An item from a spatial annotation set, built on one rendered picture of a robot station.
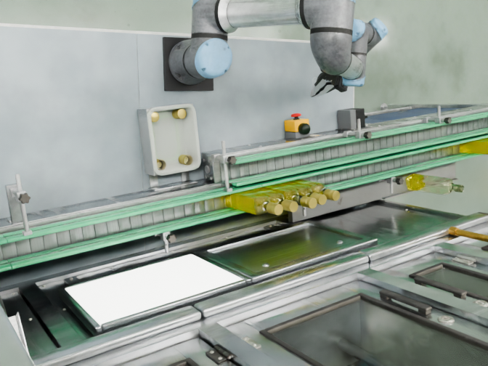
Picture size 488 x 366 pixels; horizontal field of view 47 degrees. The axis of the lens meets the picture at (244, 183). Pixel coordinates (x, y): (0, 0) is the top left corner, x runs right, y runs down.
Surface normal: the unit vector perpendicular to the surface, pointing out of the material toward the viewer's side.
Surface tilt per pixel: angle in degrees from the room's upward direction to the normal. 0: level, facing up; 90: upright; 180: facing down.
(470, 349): 90
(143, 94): 0
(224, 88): 0
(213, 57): 9
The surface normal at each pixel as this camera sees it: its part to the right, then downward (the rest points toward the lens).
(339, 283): 0.53, 0.11
